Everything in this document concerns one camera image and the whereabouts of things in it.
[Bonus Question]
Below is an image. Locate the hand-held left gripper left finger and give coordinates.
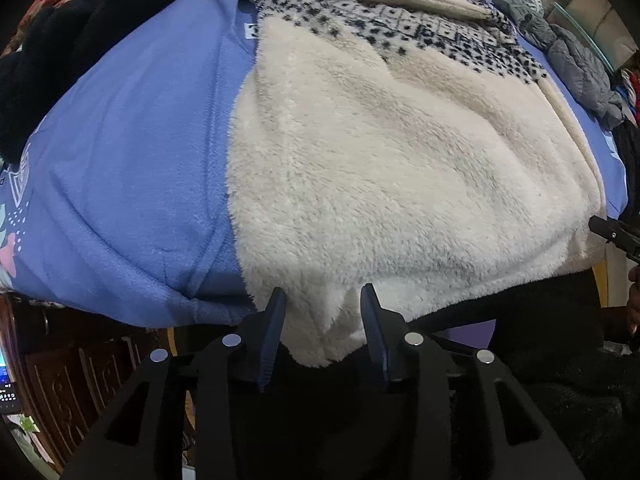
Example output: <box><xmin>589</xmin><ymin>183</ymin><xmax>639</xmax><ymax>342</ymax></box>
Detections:
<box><xmin>59</xmin><ymin>287</ymin><xmax>288</xmax><ymax>480</ymax></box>

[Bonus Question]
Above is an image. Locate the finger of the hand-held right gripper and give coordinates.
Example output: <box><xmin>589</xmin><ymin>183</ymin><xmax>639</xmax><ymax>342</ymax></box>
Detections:
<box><xmin>588</xmin><ymin>215</ymin><xmax>640</xmax><ymax>265</ymax></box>

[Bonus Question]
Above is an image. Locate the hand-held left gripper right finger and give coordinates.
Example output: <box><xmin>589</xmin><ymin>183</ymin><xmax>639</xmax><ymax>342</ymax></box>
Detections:
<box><xmin>360</xmin><ymin>283</ymin><xmax>587</xmax><ymax>480</ymax></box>

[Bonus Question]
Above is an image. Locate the white fleece jacket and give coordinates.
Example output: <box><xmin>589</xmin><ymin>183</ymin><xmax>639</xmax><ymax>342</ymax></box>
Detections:
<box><xmin>217</xmin><ymin>0</ymin><xmax>608</xmax><ymax>367</ymax></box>

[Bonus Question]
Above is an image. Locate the pile of colourful clothes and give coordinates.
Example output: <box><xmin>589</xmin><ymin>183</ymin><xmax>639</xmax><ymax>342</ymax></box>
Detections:
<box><xmin>614</xmin><ymin>67</ymin><xmax>640</xmax><ymax>131</ymax></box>

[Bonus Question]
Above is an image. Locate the person's right hand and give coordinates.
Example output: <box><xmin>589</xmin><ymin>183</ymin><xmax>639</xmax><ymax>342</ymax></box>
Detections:
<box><xmin>627</xmin><ymin>265</ymin><xmax>640</xmax><ymax>337</ymax></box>

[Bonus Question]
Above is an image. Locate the purple floor mat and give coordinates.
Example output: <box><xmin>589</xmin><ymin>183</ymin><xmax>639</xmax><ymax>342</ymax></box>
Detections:
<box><xmin>439</xmin><ymin>319</ymin><xmax>502</xmax><ymax>357</ymax></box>

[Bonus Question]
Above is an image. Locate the person's black clothing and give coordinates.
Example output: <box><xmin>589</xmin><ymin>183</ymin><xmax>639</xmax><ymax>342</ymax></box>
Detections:
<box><xmin>280</xmin><ymin>270</ymin><xmax>640</xmax><ymax>480</ymax></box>

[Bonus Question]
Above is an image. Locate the grey puffer jacket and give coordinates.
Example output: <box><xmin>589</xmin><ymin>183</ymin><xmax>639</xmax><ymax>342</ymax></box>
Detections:
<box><xmin>492</xmin><ymin>0</ymin><xmax>626</xmax><ymax>131</ymax></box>

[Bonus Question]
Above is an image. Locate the glass table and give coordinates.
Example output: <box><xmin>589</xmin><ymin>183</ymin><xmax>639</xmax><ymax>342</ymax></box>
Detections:
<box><xmin>547</xmin><ymin>0</ymin><xmax>640</xmax><ymax>76</ymax></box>

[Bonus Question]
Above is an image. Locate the blue printed bedsheet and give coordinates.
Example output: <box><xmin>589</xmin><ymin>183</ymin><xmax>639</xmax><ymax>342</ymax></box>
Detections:
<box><xmin>0</xmin><ymin>0</ymin><xmax>628</xmax><ymax>331</ymax></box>

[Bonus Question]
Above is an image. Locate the smartphone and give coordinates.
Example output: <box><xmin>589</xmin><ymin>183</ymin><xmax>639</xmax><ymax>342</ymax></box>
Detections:
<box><xmin>0</xmin><ymin>347</ymin><xmax>22</xmax><ymax>415</ymax></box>

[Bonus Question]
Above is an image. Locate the dark navy fleece garment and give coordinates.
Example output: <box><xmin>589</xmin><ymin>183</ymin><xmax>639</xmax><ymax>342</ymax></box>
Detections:
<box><xmin>0</xmin><ymin>0</ymin><xmax>216</xmax><ymax>163</ymax></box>

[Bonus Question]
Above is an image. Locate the carved wooden bed frame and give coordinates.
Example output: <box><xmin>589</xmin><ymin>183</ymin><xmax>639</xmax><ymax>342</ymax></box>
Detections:
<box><xmin>0</xmin><ymin>292</ymin><xmax>201</xmax><ymax>476</ymax></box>

